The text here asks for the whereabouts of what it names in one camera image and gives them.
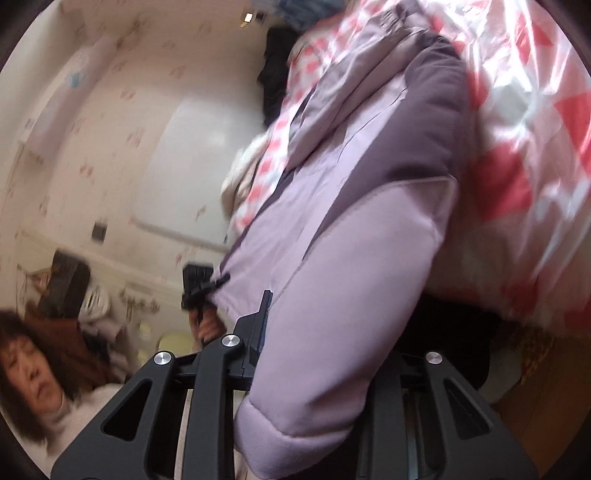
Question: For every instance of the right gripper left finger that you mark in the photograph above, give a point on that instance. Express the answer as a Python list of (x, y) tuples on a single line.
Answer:
[(174, 417)]

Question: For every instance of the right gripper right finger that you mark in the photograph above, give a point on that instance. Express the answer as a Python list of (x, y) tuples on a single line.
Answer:
[(425, 418)]

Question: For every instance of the lilac purple jacket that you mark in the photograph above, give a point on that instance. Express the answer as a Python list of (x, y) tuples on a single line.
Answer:
[(347, 240)]

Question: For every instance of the black clothes pile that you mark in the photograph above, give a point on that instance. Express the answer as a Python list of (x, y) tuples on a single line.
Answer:
[(273, 77)]

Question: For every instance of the person's left hand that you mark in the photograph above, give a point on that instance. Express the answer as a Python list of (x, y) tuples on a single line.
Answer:
[(205, 325)]

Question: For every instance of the person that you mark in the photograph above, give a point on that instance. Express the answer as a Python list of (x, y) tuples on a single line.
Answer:
[(46, 403)]

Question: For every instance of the red checkered plastic bed cover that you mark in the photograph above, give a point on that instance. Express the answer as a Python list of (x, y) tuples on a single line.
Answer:
[(518, 239)]

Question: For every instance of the left cartoon curtain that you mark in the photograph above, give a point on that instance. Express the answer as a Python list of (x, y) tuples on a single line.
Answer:
[(301, 14)]

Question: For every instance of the wall socket with charger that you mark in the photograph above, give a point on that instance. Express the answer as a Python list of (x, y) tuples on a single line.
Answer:
[(253, 17)]

